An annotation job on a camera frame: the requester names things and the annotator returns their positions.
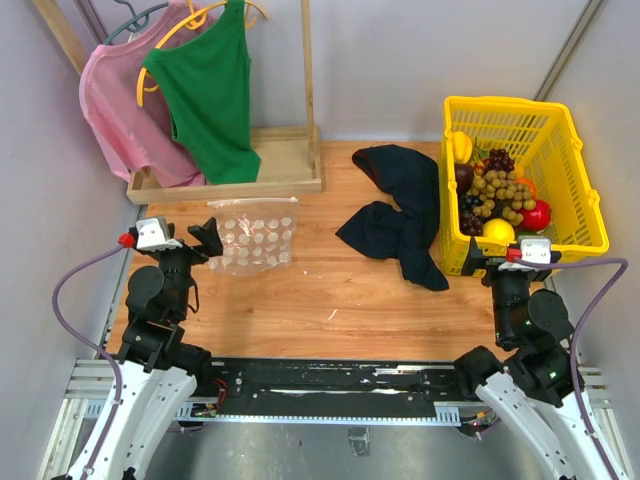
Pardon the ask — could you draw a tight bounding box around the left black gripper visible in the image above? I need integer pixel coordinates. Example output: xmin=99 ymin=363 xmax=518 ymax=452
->
xmin=151 ymin=216 xmax=222 ymax=317

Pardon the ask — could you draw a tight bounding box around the clear zip top bag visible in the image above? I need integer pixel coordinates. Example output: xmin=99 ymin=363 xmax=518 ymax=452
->
xmin=207 ymin=197 xmax=299 ymax=276

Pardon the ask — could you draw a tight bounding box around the brown longan fruit bunch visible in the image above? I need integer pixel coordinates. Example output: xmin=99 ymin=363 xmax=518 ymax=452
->
xmin=469 ymin=171 xmax=536 ymax=226

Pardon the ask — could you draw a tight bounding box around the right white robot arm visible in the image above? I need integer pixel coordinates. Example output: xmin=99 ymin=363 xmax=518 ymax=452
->
xmin=452 ymin=236 xmax=628 ymax=479

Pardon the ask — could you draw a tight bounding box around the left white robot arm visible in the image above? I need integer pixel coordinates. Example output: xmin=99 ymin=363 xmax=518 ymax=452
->
xmin=59 ymin=217 xmax=223 ymax=479

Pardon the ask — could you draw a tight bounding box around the green tank top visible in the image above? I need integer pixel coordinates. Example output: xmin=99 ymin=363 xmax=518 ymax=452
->
xmin=136 ymin=1 xmax=261 ymax=185

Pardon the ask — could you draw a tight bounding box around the yellow lemon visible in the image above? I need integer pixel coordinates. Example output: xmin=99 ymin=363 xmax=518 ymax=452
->
xmin=482 ymin=218 xmax=516 ymax=243

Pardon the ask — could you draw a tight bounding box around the black grape bunch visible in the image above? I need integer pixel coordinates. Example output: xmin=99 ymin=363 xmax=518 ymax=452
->
xmin=458 ymin=194 xmax=484 ymax=212

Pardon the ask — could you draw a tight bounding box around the red apple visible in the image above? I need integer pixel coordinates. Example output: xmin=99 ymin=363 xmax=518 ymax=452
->
xmin=520 ymin=200 xmax=552 ymax=232

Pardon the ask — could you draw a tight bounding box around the orange fruit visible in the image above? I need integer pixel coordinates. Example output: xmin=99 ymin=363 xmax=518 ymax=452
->
xmin=515 ymin=177 xmax=537 ymax=198

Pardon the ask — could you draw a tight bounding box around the dark navy cloth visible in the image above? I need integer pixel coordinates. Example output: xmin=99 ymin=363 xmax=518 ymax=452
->
xmin=336 ymin=144 xmax=449 ymax=292

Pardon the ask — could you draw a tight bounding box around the dark purple grape bunch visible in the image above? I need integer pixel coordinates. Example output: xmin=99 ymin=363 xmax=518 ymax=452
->
xmin=485 ymin=149 xmax=515 ymax=174

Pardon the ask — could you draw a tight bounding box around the wooden clothes rack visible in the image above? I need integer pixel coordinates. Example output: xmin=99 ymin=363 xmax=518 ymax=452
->
xmin=32 ymin=0 xmax=327 ymax=206

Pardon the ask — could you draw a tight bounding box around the yellow plastic basket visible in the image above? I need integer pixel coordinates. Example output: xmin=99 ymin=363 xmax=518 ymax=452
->
xmin=438 ymin=96 xmax=609 ymax=276

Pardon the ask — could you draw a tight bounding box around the pink shirt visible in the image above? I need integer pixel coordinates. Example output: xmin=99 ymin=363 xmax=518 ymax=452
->
xmin=79 ymin=1 xmax=205 ymax=188

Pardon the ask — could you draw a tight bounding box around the yellow clothes hanger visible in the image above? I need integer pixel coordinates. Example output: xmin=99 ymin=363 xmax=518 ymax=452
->
xmin=136 ymin=0 xmax=269 ymax=108

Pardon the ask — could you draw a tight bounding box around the grey clothes hanger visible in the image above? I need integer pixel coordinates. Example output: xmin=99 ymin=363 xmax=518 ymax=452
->
xmin=103 ymin=0 xmax=169 ymax=45

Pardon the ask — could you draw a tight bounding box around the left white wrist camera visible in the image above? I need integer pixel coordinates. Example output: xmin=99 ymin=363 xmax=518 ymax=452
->
xmin=135 ymin=217 xmax=183 ymax=252

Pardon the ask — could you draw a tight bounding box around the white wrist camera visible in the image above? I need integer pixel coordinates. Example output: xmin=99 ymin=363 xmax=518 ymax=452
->
xmin=135 ymin=217 xmax=183 ymax=252
xmin=506 ymin=236 xmax=558 ymax=265

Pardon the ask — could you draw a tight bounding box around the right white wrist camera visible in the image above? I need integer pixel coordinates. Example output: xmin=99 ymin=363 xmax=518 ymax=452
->
xmin=506 ymin=236 xmax=558 ymax=265

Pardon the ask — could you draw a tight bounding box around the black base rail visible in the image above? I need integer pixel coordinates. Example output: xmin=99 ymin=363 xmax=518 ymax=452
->
xmin=183 ymin=358 xmax=480 ymax=423

